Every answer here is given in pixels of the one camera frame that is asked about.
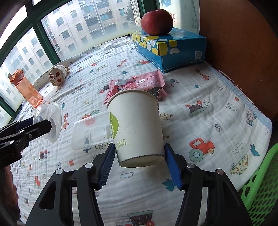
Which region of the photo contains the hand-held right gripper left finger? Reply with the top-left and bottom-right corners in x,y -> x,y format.
26,142 -> 116,226

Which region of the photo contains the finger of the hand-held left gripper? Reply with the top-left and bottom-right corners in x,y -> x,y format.
0,117 -> 36,139
13,120 -> 54,152

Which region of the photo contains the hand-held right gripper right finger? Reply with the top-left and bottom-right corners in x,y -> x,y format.
164,143 -> 253,226

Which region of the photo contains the clear plastic dome lid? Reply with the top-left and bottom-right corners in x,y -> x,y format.
34,102 -> 62,143

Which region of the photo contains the white paper cup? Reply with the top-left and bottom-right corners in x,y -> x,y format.
107,89 -> 166,168

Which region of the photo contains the green plastic basket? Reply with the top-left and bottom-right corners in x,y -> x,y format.
240,143 -> 278,226

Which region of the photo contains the person's left hand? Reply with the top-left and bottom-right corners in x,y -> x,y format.
0,166 -> 20,206

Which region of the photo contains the orange water bottle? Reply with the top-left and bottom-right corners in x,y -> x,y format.
7,69 -> 43,108

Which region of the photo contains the clear rectangular plastic container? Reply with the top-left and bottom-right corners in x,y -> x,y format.
71,111 -> 114,150

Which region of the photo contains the beige plush toy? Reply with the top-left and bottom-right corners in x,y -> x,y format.
48,65 -> 71,86

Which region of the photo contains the white printed blanket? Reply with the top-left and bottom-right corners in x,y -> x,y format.
10,36 -> 273,226

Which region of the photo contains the pink snack packet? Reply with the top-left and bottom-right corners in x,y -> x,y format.
104,71 -> 167,106

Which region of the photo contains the blue spotted tissue box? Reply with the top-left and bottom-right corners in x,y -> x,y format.
130,28 -> 207,74

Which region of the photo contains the beige apartment building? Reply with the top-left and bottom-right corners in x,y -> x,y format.
0,0 -> 139,109

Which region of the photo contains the brown wooden board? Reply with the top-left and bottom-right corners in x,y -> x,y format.
199,0 -> 278,128

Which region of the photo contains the red apple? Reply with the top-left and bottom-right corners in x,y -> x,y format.
141,9 -> 174,35

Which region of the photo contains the white air conditioner unit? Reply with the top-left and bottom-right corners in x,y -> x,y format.
130,0 -> 141,26

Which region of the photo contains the white printed carton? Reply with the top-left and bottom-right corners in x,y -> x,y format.
160,0 -> 200,34

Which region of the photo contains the green window frame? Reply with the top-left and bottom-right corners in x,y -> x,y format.
0,0 -> 161,122

